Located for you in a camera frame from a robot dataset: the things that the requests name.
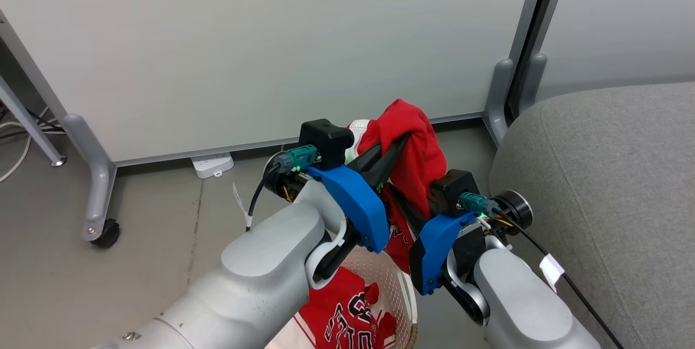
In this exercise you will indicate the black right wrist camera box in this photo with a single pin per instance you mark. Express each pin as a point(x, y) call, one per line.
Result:
point(453, 189)

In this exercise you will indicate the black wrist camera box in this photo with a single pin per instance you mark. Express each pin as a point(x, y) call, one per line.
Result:
point(453, 189)
point(326, 140)

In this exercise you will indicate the white power strip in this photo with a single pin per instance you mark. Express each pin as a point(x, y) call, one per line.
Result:
point(213, 164)

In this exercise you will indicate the grey metal table leg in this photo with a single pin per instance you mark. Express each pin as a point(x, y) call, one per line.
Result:
point(27, 121)

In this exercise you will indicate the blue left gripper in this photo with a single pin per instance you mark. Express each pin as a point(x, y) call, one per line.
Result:
point(358, 205)

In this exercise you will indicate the grey fabric sofa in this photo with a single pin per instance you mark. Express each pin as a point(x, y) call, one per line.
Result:
point(613, 191)

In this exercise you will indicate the grey partition foot with caster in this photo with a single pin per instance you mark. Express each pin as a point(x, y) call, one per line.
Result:
point(98, 175)

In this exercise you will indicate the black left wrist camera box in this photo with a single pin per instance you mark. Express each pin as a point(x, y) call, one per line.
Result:
point(326, 140)

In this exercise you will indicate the cream perforated laundry basket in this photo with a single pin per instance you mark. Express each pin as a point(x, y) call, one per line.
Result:
point(392, 278)

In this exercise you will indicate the red jersey with black lettering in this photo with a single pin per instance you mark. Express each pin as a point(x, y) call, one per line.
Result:
point(342, 311)

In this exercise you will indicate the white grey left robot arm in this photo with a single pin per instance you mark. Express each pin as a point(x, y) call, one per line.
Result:
point(260, 273)

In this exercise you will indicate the red garment with white trim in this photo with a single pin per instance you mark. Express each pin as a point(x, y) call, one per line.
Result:
point(412, 137)

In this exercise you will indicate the white partition panel behind sofa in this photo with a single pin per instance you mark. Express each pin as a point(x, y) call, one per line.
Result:
point(624, 12)

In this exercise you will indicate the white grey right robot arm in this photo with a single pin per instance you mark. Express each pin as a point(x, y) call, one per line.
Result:
point(521, 300)

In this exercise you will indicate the grey curved partition foot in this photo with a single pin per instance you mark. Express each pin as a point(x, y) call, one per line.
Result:
point(533, 83)
point(497, 99)

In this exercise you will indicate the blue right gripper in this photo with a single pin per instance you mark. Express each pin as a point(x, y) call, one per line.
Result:
point(434, 246)

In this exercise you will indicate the large white partition panel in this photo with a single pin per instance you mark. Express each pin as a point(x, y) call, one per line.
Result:
point(271, 39)

